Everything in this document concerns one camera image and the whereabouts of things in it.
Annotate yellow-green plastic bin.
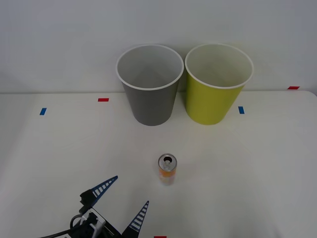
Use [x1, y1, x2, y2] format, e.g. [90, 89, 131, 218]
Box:
[184, 43, 254, 126]

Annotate grey plastic bin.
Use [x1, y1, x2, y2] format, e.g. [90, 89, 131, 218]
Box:
[115, 44, 185, 126]

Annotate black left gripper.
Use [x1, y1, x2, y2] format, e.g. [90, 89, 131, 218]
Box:
[73, 175, 150, 238]

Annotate orange and white drink can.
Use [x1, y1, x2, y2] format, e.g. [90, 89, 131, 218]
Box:
[158, 153, 178, 186]

